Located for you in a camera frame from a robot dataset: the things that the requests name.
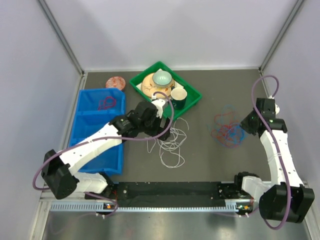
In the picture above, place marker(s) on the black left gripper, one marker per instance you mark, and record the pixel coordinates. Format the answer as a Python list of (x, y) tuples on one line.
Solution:
[(158, 131)]

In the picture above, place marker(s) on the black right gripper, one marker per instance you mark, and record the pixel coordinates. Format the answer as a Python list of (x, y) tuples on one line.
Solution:
[(244, 124)]

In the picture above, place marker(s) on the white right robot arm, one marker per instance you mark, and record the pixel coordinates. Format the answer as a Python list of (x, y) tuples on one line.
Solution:
[(286, 198)]

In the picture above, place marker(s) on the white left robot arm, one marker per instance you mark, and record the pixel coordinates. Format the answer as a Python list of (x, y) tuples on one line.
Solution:
[(61, 170)]

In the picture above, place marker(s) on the beige patterned bowl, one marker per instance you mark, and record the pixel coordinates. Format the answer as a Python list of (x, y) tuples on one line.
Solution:
[(148, 87)]

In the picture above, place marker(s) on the green plastic tray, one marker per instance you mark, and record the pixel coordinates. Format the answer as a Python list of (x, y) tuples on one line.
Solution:
[(193, 95)]

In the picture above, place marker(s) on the dark green mug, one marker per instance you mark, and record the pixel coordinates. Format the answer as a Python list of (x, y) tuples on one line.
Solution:
[(178, 97)]

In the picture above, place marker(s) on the light teal bowl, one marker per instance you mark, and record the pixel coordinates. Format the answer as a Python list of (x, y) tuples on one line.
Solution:
[(162, 78)]

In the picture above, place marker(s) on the red patterned small plate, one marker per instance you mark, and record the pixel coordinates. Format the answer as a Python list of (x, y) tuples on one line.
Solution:
[(116, 82)]

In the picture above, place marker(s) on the blue plastic bin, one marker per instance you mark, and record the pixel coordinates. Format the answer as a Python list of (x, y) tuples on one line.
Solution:
[(95, 108)]

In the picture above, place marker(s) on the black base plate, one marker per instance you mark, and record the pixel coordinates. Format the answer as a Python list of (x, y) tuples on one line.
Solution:
[(174, 194)]

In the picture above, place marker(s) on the grey slotted cable duct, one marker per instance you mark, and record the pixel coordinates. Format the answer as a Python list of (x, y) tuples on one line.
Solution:
[(68, 206)]

